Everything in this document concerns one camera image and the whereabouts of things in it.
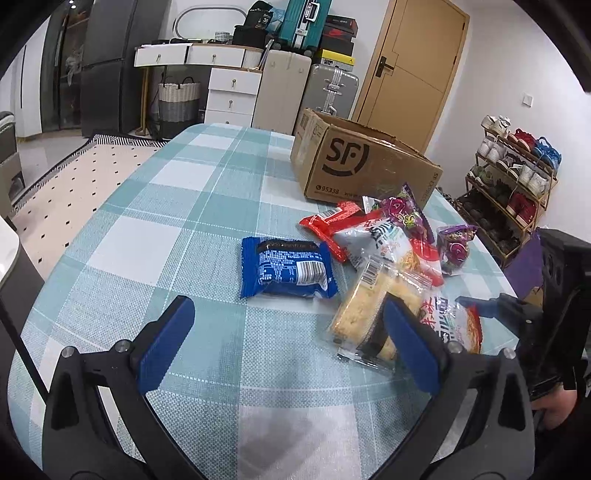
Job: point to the woven laundry basket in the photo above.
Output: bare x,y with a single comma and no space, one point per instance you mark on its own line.
179,99

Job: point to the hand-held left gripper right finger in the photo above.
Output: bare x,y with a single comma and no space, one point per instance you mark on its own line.
411,344

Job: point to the beige dotted rug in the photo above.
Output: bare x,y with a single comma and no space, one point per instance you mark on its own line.
78,184

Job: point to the small purple snack packet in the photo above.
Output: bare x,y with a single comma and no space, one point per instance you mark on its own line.
455,251

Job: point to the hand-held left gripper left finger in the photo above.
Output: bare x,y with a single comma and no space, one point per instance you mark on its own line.
166,344

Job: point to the dark shoe box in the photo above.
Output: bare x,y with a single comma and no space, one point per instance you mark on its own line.
341,20

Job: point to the blue plastic bag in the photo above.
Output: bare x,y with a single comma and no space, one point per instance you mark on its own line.
278,21

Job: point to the purple bag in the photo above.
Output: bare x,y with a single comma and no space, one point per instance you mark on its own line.
526,265

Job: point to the thin black rod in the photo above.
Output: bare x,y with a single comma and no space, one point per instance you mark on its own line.
23,348

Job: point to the yellow black shoe box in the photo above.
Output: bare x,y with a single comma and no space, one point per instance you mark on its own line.
339,59

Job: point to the black bag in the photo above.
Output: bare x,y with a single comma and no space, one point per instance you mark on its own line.
251,27

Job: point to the large purple snack packet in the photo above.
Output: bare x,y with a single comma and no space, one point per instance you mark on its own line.
404,212

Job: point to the grey upholstered chair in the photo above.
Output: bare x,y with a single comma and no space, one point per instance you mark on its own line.
9,157

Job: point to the person's right hand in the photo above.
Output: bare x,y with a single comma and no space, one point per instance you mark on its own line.
556,408

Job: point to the blue snack packet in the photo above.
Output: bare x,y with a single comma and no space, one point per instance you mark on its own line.
286,267

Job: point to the wooden door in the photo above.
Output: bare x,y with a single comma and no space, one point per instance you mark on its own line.
411,69

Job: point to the dark grey refrigerator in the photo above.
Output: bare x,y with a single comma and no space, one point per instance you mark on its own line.
120,69

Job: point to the dark glass cabinet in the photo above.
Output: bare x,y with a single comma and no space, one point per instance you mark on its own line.
64,69

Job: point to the red white snack packet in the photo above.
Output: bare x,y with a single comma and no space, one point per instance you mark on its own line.
427,261

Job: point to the brown cardboard box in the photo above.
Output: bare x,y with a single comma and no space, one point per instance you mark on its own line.
369,161

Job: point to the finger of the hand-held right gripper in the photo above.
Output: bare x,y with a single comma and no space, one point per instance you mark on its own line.
494,307

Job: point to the white dressing table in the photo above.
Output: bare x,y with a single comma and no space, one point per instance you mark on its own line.
231,87

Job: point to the clear cake bar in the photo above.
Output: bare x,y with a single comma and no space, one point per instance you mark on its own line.
364,300

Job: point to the white orange noodle snack packet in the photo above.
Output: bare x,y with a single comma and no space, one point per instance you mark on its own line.
378,242
455,323

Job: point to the silver suitcase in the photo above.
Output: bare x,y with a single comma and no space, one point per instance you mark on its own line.
339,87

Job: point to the beige suitcase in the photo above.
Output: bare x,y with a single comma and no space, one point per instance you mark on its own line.
279,92

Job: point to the white slotted cup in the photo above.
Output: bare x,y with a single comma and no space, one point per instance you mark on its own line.
224,36

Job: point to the plain black shoe box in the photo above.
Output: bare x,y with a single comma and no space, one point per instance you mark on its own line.
337,45

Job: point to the black red shoe box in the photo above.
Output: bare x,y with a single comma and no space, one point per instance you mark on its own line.
339,31

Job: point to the teal suitcase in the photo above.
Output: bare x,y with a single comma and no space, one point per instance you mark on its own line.
302,25

